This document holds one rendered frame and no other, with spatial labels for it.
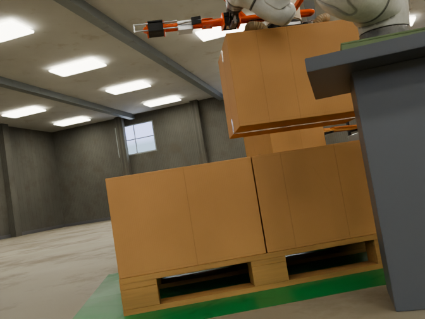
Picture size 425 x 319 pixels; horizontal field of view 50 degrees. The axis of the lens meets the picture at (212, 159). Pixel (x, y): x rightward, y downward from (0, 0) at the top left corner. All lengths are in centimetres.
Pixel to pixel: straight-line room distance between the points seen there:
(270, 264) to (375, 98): 83
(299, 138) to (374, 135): 261
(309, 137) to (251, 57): 220
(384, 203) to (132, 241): 97
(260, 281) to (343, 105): 81
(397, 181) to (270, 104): 71
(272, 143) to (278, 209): 195
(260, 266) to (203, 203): 34
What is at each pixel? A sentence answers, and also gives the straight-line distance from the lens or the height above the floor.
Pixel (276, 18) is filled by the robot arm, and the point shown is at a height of 105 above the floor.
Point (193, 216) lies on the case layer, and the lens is 185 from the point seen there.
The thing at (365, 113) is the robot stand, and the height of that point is 58.
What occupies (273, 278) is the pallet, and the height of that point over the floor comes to 4.
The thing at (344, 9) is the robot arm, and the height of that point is 86.
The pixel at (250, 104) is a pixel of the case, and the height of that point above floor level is 76.
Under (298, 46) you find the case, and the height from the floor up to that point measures 97.
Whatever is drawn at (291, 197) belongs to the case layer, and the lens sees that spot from 191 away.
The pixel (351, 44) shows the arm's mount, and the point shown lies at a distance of 136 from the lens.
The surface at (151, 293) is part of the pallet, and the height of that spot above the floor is 7.
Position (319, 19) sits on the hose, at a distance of 219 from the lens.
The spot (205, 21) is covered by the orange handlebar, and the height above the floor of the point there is 120.
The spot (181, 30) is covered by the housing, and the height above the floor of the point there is 117.
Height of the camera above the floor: 42
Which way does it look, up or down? 4 degrees up
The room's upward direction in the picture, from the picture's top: 9 degrees counter-clockwise
